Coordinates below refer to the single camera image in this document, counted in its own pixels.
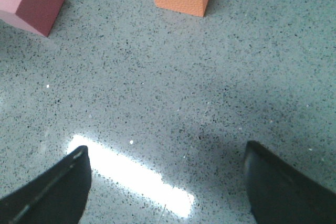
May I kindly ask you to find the red foam cube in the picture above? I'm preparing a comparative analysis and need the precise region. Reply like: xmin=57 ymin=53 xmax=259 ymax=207
xmin=1 ymin=0 xmax=65 ymax=37

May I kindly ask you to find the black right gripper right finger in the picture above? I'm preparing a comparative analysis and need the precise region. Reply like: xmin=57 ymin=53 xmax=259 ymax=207
xmin=244 ymin=141 xmax=335 ymax=223

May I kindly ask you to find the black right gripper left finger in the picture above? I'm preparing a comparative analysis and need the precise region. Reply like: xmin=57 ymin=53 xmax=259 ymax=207
xmin=1 ymin=145 xmax=92 ymax=223

